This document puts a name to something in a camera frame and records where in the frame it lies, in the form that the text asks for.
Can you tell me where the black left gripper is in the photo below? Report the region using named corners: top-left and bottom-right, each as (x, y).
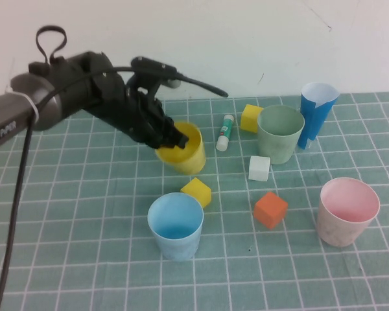
top-left (86, 73), bottom-right (191, 150)

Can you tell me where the yellow plastic cup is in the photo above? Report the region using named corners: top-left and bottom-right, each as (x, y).
top-left (154, 121), bottom-right (207, 176)

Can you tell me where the green plastic cup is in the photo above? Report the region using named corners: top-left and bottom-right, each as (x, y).
top-left (257, 104), bottom-right (305, 165)

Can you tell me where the pink plastic cup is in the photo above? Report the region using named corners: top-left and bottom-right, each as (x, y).
top-left (316, 177), bottom-right (381, 248)

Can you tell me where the green white glue stick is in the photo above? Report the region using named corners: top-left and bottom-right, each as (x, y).
top-left (215, 113), bottom-right (235, 152)

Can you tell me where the yellow foam cube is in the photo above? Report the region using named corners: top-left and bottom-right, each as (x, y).
top-left (180, 177), bottom-right (213, 209)
top-left (240, 104), bottom-right (265, 133)

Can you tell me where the white foam cube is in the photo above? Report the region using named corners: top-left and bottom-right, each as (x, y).
top-left (248, 155), bottom-right (272, 181)

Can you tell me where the light blue plastic cup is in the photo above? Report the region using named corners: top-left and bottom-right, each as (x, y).
top-left (147, 192), bottom-right (204, 262)

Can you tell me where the green checked tablecloth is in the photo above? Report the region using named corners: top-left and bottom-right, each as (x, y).
top-left (0, 92), bottom-right (389, 311)

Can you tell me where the orange foam cube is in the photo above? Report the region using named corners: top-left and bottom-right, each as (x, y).
top-left (253, 190), bottom-right (289, 231)

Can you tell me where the rolled blue paper cone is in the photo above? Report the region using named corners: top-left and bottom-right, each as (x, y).
top-left (297, 82), bottom-right (340, 151)

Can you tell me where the thin black strap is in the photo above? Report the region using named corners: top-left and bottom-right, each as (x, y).
top-left (178, 75), bottom-right (230, 98)

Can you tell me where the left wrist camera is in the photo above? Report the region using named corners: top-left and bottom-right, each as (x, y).
top-left (126, 56), bottom-right (183, 98)

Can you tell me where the white cable tie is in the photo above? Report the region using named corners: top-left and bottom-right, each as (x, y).
top-left (8, 86), bottom-right (42, 124)

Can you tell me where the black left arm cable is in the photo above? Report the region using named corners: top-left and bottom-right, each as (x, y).
top-left (0, 25), bottom-right (136, 311)

